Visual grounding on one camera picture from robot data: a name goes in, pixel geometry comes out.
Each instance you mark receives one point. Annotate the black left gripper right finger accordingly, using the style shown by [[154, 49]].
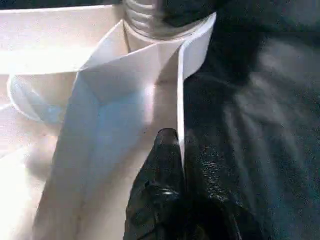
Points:
[[220, 200]]

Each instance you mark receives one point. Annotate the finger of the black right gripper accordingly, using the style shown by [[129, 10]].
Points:
[[187, 11]]

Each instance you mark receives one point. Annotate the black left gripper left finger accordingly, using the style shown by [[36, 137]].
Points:
[[160, 195]]

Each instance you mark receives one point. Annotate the white plastic table leg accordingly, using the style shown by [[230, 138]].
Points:
[[150, 22]]

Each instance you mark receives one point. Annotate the white plastic table top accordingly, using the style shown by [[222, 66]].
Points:
[[100, 100]]

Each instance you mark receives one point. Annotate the black work mat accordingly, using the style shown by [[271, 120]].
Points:
[[260, 125]]

